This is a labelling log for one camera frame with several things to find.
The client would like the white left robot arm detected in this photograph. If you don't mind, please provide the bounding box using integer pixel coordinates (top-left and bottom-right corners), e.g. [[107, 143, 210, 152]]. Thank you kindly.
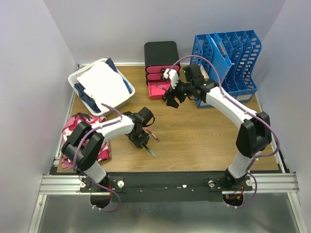
[[61, 106, 155, 192]]

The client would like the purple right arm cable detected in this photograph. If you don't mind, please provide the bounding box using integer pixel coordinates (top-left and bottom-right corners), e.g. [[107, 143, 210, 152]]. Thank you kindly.
[[167, 55, 280, 209]]

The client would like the blue magazine file rack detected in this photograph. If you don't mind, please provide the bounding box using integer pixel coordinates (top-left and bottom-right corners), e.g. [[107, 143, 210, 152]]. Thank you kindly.
[[190, 30, 261, 103]]

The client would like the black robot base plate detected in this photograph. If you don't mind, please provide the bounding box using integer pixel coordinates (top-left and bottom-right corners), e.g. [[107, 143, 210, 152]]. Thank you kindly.
[[80, 171, 258, 203]]

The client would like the navy blue cloth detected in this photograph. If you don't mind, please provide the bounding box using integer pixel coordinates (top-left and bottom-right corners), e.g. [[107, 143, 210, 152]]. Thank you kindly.
[[74, 57, 134, 114]]

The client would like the blue gel pen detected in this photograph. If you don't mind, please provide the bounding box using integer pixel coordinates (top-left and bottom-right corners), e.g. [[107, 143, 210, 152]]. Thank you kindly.
[[143, 144, 156, 158]]

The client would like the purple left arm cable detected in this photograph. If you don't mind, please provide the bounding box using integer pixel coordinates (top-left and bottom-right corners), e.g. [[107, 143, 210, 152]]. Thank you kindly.
[[72, 103, 123, 213]]

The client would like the pink gel pen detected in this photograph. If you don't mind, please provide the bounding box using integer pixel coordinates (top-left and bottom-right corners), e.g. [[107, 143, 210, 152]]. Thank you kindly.
[[144, 127, 160, 142]]

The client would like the pink bottom drawer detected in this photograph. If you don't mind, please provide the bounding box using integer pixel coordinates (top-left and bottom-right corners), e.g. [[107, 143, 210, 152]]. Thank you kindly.
[[148, 81, 171, 100]]

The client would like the black pink drawer cabinet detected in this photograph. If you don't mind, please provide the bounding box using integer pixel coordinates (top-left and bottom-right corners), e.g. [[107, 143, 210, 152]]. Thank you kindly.
[[144, 41, 179, 85]]

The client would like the blue file folder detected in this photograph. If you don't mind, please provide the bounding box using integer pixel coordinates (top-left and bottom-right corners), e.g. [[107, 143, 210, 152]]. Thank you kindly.
[[207, 33, 232, 83]]

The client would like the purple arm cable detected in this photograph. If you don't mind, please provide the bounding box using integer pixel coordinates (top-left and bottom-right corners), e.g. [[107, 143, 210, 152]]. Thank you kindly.
[[72, 103, 123, 213], [167, 55, 280, 209]]

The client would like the pink camouflage cloth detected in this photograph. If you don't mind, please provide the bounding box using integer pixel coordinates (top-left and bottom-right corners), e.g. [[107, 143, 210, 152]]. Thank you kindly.
[[61, 113, 111, 170]]

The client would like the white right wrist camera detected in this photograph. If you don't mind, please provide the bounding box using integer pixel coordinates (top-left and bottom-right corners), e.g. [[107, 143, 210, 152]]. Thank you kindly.
[[163, 69, 180, 89]]

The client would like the orange cover paperback book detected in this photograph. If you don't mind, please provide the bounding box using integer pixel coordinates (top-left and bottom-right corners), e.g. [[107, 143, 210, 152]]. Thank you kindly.
[[200, 66, 209, 81]]

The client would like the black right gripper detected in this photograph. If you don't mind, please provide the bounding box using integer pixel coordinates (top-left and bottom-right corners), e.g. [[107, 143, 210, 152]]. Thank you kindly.
[[164, 76, 193, 109]]

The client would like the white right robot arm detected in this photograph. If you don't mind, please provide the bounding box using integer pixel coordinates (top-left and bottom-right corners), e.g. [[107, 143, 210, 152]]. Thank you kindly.
[[163, 64, 272, 190]]

